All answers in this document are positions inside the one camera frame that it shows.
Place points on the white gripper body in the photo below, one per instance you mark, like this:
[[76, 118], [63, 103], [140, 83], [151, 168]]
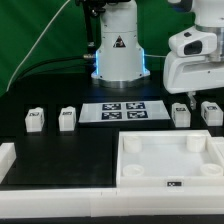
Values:
[[187, 74]]

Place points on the white front rail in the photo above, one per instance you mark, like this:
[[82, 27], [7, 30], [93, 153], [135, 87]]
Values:
[[111, 202]]

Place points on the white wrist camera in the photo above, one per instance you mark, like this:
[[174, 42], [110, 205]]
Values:
[[193, 43]]

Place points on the white left corner bracket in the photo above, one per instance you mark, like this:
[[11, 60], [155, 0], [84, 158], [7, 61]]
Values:
[[7, 158]]

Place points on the white square tabletop part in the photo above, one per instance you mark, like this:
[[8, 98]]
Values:
[[182, 158]]

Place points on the white marker sheet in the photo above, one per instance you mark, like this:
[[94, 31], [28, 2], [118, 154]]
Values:
[[123, 111]]

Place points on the black camera pole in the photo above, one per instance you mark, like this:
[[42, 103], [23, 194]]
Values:
[[91, 9]]

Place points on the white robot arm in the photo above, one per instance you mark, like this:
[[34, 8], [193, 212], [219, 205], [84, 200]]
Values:
[[120, 59]]

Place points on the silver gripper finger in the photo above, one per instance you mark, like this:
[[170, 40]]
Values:
[[192, 100]]

